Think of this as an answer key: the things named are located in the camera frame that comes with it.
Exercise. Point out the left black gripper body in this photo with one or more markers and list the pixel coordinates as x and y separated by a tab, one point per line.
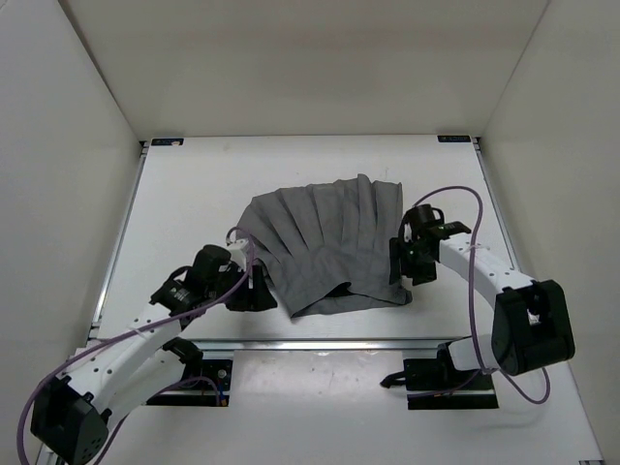
220	282

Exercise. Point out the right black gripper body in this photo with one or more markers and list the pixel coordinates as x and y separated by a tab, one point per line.
413	264

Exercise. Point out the grey pleated skirt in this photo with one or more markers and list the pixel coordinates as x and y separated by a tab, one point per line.
325	247

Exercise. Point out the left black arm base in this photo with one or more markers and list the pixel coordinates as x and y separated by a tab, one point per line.
205	382

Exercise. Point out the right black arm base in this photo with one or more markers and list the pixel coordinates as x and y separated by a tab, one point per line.
434	384

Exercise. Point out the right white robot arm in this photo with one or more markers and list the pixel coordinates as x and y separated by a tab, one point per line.
531	327

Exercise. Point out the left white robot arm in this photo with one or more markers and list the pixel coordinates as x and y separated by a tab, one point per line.
76	408

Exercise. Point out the right corner label sticker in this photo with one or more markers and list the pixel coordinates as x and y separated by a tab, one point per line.
453	139

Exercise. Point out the corner label sticker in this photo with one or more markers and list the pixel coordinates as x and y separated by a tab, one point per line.
167	142
453	139

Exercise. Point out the left corner label sticker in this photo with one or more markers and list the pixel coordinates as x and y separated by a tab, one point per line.
167	142

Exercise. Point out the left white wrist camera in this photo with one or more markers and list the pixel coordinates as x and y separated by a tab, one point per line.
240	251

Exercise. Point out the aluminium table front rail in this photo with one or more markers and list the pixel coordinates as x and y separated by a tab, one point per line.
320	345

